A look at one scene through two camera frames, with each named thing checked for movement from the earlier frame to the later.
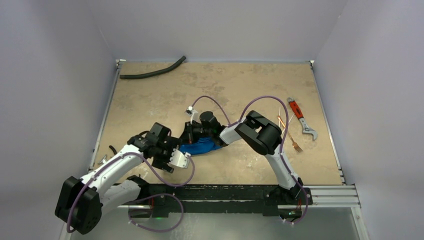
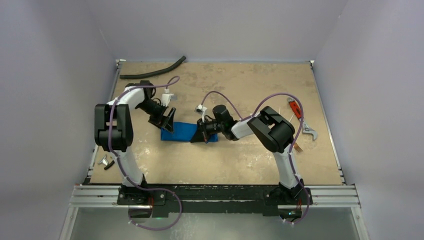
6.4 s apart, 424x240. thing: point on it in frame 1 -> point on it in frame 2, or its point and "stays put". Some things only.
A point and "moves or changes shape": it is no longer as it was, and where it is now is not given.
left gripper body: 164,152 -> 156,112
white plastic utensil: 292,116 stays put
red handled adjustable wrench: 297,109 stays put
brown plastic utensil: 296,146 stays put
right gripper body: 191,133 stays put
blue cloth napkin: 199,145 moves or changes shape
